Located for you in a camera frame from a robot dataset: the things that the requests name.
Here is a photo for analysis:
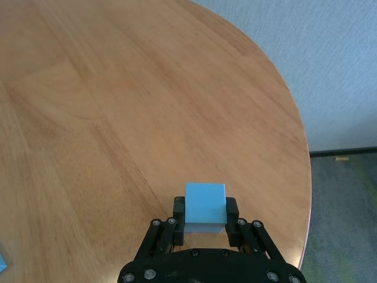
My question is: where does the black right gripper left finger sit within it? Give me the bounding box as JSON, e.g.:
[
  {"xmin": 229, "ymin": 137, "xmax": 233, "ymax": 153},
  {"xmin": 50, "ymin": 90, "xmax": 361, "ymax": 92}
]
[{"xmin": 135, "ymin": 196, "xmax": 186, "ymax": 261}]

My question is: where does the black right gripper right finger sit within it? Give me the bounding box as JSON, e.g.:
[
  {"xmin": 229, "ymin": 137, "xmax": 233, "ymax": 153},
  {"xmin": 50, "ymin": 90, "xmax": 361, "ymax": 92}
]
[{"xmin": 225, "ymin": 198, "xmax": 282, "ymax": 261}]

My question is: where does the blue cube block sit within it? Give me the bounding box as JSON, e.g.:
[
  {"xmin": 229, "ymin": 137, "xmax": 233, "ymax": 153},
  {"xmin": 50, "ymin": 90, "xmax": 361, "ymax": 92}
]
[
  {"xmin": 0, "ymin": 243, "xmax": 11, "ymax": 272},
  {"xmin": 184, "ymin": 182, "xmax": 227, "ymax": 235}
]

